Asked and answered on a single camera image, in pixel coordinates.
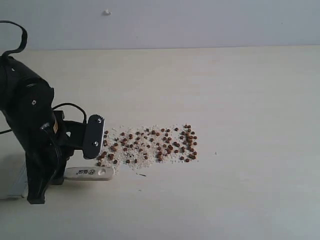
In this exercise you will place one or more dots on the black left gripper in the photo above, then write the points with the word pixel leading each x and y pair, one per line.
pixel 65 137

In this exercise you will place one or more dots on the wide white paint brush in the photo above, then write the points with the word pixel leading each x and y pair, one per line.
pixel 14 181

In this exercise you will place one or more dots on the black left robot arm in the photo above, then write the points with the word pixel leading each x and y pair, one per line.
pixel 26 101

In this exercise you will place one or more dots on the brown pellets and white crumbs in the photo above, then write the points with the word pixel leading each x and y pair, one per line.
pixel 141 147

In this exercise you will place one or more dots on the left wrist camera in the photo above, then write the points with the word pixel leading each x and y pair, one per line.
pixel 93 137

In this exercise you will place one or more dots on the white blob on wall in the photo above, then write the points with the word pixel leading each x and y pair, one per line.
pixel 106 12

